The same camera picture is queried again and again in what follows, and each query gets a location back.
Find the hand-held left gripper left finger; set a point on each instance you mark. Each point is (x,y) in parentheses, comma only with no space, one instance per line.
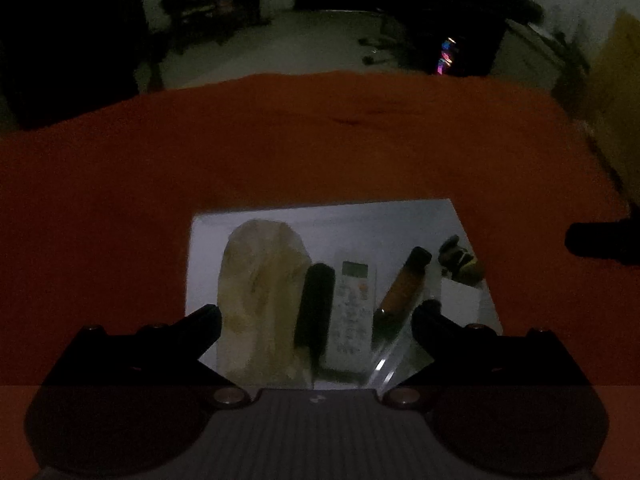
(206,324)

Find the small white card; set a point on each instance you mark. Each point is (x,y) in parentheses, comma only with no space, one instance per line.
(460,302)

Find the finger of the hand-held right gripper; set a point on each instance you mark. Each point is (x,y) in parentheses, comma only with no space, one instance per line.
(595,241)

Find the orange cloth-covered desktop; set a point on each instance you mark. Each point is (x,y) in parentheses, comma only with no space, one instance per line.
(310,150)

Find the dark shelf unit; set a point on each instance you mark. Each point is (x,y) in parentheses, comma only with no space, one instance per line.
(210,0)

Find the brown bottle with black cap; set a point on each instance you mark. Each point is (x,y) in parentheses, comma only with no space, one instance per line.
(401,289)

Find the clear plastic wrapper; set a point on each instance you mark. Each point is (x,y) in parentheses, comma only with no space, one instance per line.
(387,360)

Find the computer tower with coloured lights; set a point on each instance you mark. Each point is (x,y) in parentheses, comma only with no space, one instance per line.
(462,50)

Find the small dark figurine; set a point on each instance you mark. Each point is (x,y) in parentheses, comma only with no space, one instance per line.
(460,262)

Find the office chair base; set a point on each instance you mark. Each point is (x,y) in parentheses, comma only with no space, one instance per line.
(379,42)

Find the white paper sheet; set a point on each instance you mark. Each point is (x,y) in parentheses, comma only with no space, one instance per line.
(400,230)

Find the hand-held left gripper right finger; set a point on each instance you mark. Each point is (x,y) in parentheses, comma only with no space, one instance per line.
(426,324)

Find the white remote control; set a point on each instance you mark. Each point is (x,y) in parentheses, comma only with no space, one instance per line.
(353,306)

